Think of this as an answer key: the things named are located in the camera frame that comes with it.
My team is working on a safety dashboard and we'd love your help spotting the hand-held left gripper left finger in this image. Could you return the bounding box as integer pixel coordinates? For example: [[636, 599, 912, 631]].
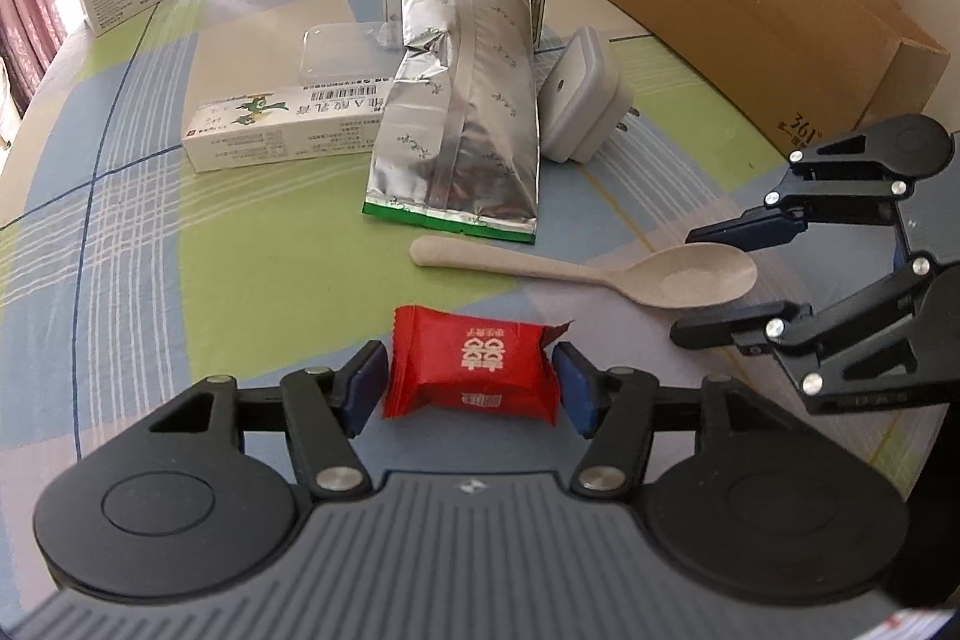
[[150, 340, 392, 500]]

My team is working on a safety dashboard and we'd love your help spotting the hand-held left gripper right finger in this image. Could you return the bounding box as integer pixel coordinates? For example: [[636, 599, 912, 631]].
[[551, 340, 779, 500]]

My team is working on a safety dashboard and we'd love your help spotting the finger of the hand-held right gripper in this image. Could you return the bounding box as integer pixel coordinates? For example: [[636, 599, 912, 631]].
[[685, 131, 914, 253], [669, 256, 936, 414]]

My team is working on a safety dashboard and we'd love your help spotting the beige plastic spoon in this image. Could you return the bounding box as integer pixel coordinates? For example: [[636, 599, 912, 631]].
[[410, 235, 757, 312]]

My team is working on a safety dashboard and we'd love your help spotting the red snack packet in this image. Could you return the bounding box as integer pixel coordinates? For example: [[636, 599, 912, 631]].
[[381, 304, 575, 423]]

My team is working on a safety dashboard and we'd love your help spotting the brown cardboard box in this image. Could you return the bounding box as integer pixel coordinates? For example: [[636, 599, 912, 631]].
[[576, 0, 950, 161]]

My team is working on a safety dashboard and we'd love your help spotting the white ointment box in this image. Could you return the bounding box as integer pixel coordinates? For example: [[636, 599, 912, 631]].
[[182, 77, 395, 174]]

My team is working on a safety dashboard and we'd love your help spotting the silver foil bag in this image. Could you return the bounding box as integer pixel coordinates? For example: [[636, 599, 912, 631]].
[[362, 0, 542, 245]]

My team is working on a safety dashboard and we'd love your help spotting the plaid cloth covered desktop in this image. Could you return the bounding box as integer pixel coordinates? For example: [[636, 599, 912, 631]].
[[0, 0, 960, 536]]

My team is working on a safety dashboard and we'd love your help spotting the white charger plug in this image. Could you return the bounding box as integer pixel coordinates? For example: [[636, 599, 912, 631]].
[[538, 26, 641, 165]]

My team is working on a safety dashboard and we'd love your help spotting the clear plastic container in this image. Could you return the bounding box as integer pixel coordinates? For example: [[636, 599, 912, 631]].
[[301, 20, 410, 83]]

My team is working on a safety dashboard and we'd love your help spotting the green cardboard box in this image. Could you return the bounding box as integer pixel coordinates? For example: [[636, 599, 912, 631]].
[[380, 0, 548, 53]]

